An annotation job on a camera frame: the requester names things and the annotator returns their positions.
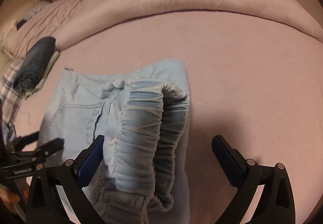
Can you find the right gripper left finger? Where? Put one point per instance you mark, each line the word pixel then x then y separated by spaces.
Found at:
pixel 44 204

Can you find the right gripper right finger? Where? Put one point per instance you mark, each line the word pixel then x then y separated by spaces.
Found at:
pixel 276 204

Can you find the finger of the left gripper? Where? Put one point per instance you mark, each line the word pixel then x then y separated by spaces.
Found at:
pixel 22 140
pixel 49 148

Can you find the light blue strawberry pants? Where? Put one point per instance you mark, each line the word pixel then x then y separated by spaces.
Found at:
pixel 144 118

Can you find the left hand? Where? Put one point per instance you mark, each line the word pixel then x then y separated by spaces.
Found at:
pixel 9 198

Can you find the folded blue denim shorts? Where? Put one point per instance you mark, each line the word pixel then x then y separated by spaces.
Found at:
pixel 9 132

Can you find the plaid pillow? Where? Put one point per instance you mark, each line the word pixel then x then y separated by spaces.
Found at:
pixel 11 100
pixel 36 9

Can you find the folded dark denim jeans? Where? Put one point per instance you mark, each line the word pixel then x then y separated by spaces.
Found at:
pixel 35 63

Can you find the folded pale green garment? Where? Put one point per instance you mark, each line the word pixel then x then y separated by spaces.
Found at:
pixel 39 86

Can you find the far plaid pillow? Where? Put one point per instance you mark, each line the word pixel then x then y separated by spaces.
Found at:
pixel 36 9

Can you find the pink duvet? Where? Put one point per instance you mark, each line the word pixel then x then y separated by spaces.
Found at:
pixel 71 21

